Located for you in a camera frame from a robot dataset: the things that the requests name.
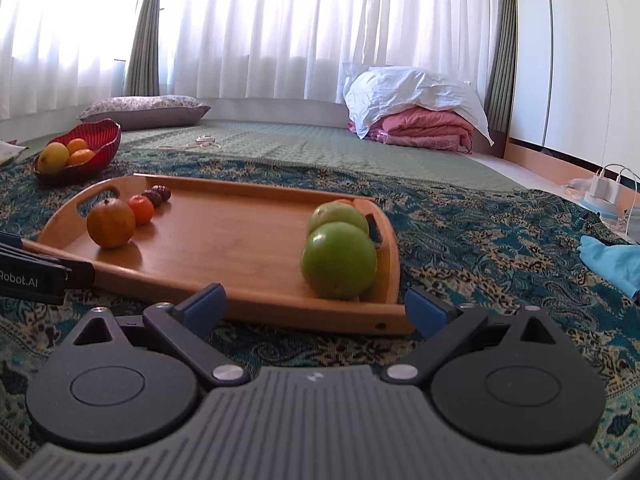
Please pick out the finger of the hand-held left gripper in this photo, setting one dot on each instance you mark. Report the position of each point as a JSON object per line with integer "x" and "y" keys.
{"x": 81, "y": 275}
{"x": 10, "y": 241}

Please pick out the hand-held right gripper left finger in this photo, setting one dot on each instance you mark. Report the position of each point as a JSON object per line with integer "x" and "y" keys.
{"x": 205, "y": 306}

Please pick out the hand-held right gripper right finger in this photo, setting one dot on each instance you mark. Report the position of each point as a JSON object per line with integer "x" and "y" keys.
{"x": 425, "y": 311}

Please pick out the large dark orange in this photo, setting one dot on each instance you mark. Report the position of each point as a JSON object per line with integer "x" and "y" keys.
{"x": 111, "y": 224}

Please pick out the wooden tray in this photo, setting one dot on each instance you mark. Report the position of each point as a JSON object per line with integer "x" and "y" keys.
{"x": 225, "y": 230}

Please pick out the small orange tangerine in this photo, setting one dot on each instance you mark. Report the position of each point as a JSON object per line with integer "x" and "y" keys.
{"x": 142, "y": 210}

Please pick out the green apple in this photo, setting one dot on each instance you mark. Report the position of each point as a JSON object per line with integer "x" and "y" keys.
{"x": 337, "y": 216}
{"x": 339, "y": 262}

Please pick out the dark red plums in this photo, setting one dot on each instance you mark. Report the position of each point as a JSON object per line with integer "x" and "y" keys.
{"x": 153, "y": 198}

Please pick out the dark red jujube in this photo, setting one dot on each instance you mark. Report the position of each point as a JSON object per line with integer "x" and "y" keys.
{"x": 163, "y": 192}

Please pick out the teal paisley blanket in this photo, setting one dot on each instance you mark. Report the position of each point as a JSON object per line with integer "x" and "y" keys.
{"x": 475, "y": 240}

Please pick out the white crumpled paper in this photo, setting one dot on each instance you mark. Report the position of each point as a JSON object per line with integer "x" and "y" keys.
{"x": 10, "y": 152}

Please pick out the yellow mango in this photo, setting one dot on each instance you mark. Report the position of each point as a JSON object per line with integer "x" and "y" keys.
{"x": 53, "y": 158}

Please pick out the orange in red bowl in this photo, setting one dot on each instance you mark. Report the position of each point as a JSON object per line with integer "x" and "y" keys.
{"x": 82, "y": 157}
{"x": 77, "y": 145}

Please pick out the red ribbed bowl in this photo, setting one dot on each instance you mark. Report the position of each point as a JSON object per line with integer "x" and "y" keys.
{"x": 102, "y": 135}

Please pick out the floral pillow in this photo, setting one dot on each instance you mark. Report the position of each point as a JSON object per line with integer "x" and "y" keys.
{"x": 145, "y": 110}

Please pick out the pink folded blanket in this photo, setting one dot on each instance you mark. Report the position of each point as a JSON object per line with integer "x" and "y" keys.
{"x": 430, "y": 127}

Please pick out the green quilted mat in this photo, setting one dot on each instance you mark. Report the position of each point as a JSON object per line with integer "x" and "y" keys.
{"x": 300, "y": 145}

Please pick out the light blue cloth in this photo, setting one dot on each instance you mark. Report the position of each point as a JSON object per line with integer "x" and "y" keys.
{"x": 612, "y": 260}

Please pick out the clear plastic wrapper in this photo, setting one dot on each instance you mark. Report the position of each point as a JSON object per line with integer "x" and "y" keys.
{"x": 576, "y": 187}

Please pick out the light blue power strip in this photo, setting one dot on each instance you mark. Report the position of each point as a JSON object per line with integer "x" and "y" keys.
{"x": 605, "y": 210}

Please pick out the white charger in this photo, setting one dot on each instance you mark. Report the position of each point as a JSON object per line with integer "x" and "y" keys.
{"x": 598, "y": 185}
{"x": 612, "y": 192}

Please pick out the white duvet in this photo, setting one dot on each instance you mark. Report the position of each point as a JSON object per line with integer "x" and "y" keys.
{"x": 415, "y": 90}

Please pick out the green curtain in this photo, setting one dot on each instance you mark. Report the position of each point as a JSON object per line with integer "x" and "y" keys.
{"x": 501, "y": 60}
{"x": 147, "y": 30}

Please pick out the white sheer curtain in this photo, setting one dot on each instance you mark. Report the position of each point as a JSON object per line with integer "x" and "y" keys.
{"x": 275, "y": 20}

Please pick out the white wardrobe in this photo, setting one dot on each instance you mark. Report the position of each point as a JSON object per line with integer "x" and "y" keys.
{"x": 575, "y": 50}

